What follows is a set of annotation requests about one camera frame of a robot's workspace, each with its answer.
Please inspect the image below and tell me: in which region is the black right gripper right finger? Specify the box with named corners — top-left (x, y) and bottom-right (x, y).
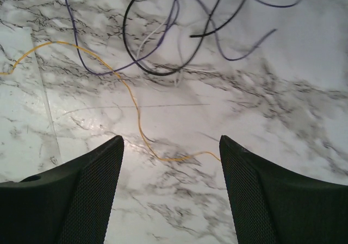
top-left (219, 135), bottom-right (347, 243)

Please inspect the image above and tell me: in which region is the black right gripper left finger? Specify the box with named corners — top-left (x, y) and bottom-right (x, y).
top-left (1, 135), bottom-right (124, 243)

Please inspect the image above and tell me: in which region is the yellow wire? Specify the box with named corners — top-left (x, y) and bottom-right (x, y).
top-left (0, 41), bottom-right (221, 162)

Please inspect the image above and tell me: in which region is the black wire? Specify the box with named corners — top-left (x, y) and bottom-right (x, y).
top-left (122, 0), bottom-right (248, 77)

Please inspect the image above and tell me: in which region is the white wire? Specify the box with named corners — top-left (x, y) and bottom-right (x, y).
top-left (137, 22), bottom-right (215, 89)

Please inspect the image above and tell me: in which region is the purple wire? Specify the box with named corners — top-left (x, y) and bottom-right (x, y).
top-left (64, 0), bottom-right (307, 76)

